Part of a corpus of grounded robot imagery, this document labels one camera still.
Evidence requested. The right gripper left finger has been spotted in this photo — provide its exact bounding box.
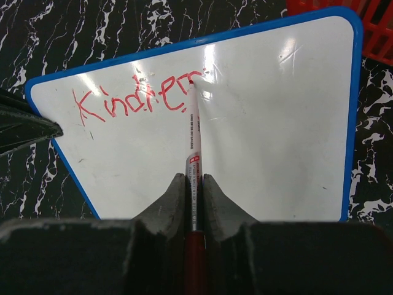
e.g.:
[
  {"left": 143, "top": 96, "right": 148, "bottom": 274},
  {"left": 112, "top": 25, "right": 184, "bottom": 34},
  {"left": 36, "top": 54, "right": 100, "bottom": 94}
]
[{"left": 1, "top": 173, "right": 185, "bottom": 294}]

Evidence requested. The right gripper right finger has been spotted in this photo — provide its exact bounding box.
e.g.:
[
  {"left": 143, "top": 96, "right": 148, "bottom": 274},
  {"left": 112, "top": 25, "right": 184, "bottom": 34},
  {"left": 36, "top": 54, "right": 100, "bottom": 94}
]
[{"left": 203, "top": 174, "right": 392, "bottom": 294}]

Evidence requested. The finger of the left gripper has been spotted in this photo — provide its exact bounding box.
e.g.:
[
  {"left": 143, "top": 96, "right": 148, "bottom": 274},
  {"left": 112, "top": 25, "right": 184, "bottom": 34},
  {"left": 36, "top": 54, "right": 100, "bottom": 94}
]
[{"left": 0, "top": 89, "right": 63, "bottom": 157}]

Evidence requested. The red capped whiteboard marker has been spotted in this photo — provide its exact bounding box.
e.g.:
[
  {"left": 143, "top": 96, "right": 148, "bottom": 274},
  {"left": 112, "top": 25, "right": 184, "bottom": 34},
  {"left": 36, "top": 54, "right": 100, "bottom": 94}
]
[{"left": 184, "top": 79, "right": 206, "bottom": 294}]

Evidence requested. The blue framed whiteboard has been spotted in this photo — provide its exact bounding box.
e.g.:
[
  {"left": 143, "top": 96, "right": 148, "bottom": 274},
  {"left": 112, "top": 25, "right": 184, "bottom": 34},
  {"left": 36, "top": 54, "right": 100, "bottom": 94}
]
[{"left": 26, "top": 7, "right": 363, "bottom": 221}]

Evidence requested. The red plastic shopping basket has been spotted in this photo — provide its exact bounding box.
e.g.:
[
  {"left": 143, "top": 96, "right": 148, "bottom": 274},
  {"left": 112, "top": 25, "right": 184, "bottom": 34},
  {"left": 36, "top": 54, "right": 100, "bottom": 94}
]
[{"left": 285, "top": 0, "right": 393, "bottom": 67}]

